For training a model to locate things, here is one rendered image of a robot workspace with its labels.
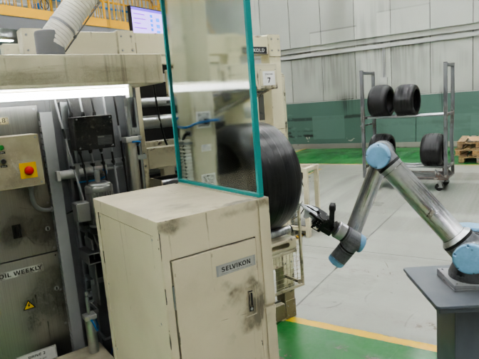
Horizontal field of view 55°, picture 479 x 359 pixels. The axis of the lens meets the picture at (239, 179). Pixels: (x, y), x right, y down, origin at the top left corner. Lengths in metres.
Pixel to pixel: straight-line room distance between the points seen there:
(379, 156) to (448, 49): 11.20
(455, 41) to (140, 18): 9.00
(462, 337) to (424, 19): 11.51
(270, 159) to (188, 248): 0.91
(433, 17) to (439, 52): 0.90
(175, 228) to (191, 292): 0.20
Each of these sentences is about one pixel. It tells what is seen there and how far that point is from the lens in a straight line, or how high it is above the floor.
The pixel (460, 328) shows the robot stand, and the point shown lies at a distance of 2.58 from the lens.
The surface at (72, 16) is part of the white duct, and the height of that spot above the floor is 2.00.
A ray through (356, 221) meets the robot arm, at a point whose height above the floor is 0.91.
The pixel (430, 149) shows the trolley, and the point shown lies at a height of 0.64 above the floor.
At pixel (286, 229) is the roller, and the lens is 2.42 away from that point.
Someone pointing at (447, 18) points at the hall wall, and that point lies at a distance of 13.45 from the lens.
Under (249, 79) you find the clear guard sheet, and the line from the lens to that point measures 1.46.
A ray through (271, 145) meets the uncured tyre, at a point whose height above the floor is 1.36.
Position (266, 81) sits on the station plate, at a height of 1.68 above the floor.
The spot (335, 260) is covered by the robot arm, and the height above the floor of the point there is 0.74.
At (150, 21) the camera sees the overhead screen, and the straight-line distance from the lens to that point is 6.52.
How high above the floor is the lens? 1.58
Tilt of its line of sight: 9 degrees down
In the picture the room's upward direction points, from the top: 4 degrees counter-clockwise
